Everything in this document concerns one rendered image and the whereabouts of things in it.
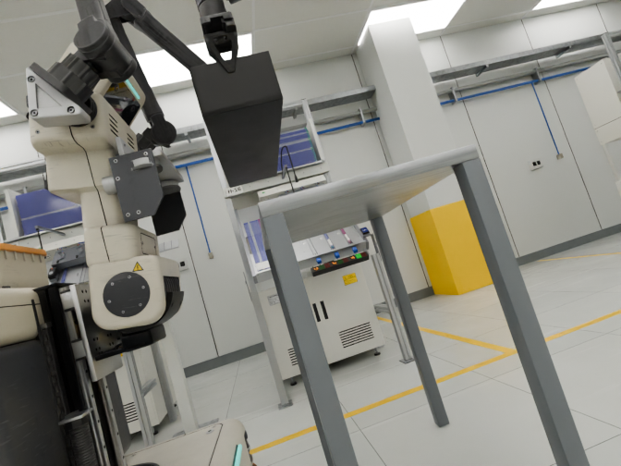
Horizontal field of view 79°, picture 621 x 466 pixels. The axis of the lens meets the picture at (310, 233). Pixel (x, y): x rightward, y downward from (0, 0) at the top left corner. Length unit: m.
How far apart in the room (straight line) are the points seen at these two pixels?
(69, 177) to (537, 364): 1.11
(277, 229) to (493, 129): 4.79
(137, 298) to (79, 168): 0.36
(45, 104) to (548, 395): 1.15
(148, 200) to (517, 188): 4.75
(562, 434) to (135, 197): 1.00
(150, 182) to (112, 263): 0.21
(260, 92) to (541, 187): 4.87
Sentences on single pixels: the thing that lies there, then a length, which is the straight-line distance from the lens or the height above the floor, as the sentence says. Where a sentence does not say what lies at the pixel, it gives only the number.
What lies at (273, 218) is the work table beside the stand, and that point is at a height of 0.76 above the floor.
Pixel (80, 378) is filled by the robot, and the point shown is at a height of 0.57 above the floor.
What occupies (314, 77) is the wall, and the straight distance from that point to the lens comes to 4.82.
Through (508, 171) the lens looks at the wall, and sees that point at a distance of 5.28.
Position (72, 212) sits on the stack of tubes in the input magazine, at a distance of 2.89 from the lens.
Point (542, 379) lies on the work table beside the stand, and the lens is 0.88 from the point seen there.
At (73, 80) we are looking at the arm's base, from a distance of 0.99.
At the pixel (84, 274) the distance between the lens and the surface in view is 2.66.
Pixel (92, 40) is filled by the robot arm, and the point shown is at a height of 1.23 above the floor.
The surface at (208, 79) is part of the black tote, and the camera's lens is 0.87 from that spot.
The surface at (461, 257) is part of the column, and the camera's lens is 4.12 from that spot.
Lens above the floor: 0.65
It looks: 6 degrees up
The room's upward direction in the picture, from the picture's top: 17 degrees counter-clockwise
